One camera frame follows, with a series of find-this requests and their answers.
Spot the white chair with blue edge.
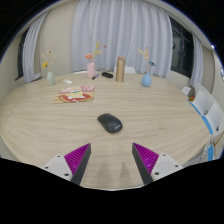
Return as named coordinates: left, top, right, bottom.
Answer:
left=189, top=89, right=209, bottom=116
left=201, top=102, right=224, bottom=136

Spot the black rectangular case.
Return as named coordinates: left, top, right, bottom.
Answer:
left=101, top=71, right=114, bottom=79

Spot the black computer mouse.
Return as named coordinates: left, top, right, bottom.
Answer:
left=97, top=113, right=124, bottom=134

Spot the blue vase with dried flowers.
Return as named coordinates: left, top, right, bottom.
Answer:
left=137, top=46, right=157, bottom=88

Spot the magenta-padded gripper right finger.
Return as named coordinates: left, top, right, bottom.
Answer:
left=131, top=142, right=184, bottom=186

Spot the pink red printed mouse pad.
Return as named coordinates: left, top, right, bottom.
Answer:
left=52, top=85, right=96, bottom=104

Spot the wide white curtain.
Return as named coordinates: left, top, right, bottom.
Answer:
left=71, top=0, right=174, bottom=79

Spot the pink vase with orange flowers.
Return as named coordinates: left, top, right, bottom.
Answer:
left=84, top=40, right=108, bottom=80

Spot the green vase with yellow flowers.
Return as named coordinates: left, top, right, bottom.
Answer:
left=40, top=49, right=58, bottom=87

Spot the dark window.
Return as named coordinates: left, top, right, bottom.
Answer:
left=14, top=28, right=30, bottom=81
left=169, top=17, right=195, bottom=79

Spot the bronze drink bottle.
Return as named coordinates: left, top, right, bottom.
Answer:
left=115, top=56, right=127, bottom=83

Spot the narrow white curtain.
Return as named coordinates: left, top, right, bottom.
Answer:
left=189, top=34, right=204, bottom=88
left=21, top=11, right=51, bottom=84

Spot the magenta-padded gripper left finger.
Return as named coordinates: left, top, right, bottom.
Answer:
left=42, top=142, right=92, bottom=186

